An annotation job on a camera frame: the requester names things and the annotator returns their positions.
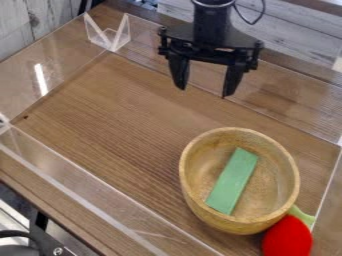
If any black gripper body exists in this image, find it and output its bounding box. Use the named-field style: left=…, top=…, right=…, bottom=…
left=157, top=23, right=263, bottom=71

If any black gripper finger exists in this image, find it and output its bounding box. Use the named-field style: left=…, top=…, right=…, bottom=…
left=168, top=52, right=189, bottom=90
left=221, top=63, right=246, bottom=97

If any brown wooden bowl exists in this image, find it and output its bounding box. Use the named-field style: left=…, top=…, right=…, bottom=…
left=179, top=127, right=300, bottom=235

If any green foam block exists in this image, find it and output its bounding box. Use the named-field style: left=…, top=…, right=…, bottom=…
left=205, top=148, right=259, bottom=215

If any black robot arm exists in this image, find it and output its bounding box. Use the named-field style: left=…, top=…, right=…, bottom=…
left=157, top=0, right=266, bottom=97

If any red plush strawberry toy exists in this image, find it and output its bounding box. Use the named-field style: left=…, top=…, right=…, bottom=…
left=262, top=205, right=315, bottom=256

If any clear acrylic corner bracket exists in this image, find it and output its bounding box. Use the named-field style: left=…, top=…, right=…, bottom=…
left=83, top=13, right=131, bottom=52

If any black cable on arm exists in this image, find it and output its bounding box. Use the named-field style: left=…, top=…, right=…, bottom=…
left=231, top=0, right=267, bottom=26

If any clear acrylic enclosure wall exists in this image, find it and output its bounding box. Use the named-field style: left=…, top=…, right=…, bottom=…
left=0, top=113, right=223, bottom=256

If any black table clamp bracket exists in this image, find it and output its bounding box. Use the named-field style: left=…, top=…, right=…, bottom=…
left=0, top=211, right=79, bottom=256

